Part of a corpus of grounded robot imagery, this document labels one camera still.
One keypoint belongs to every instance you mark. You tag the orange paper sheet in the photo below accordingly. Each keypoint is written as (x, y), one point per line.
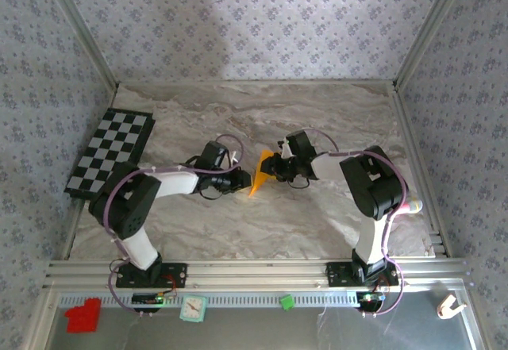
(260, 171)

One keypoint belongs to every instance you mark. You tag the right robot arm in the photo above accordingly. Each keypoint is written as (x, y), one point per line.
(373, 187)

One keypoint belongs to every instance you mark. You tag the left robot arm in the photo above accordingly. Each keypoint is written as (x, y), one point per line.
(178, 185)

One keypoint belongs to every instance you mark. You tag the teal square clock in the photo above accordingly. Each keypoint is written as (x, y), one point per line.
(193, 308)

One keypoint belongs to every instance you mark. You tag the black grey checkerboard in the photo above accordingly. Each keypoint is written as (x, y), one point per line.
(115, 135)

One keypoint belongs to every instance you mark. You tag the pink toy microphone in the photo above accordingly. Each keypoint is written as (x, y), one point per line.
(414, 206)

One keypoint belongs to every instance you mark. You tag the green toy block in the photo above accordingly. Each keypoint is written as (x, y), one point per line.
(286, 302)

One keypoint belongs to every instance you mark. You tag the left small circuit board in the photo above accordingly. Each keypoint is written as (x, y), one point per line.
(147, 299)

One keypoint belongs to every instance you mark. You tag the small circuit board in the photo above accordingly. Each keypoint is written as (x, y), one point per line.
(147, 299)
(371, 298)

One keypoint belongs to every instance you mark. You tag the grey metal panel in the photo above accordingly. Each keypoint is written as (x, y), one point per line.
(254, 332)

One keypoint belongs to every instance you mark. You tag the right small circuit board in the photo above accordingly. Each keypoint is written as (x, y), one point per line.
(371, 298)

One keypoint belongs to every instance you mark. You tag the red toy brick block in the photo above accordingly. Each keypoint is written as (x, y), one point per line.
(82, 317)

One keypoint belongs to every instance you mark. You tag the white plastic hook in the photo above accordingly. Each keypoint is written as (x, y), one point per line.
(446, 308)

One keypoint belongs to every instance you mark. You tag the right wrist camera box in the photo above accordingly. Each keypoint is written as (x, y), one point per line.
(285, 151)

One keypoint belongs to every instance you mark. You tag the aluminium mounting rail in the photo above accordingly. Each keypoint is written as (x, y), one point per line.
(254, 272)

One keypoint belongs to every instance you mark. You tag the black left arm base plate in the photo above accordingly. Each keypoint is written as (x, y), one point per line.
(176, 276)

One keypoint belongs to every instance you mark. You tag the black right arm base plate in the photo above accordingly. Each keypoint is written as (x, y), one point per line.
(337, 274)

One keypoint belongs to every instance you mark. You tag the aluminium side rail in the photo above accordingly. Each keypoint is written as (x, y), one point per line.
(73, 229)
(410, 135)

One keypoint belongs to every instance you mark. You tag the aluminium corner post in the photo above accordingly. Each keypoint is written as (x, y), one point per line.
(429, 28)
(83, 28)

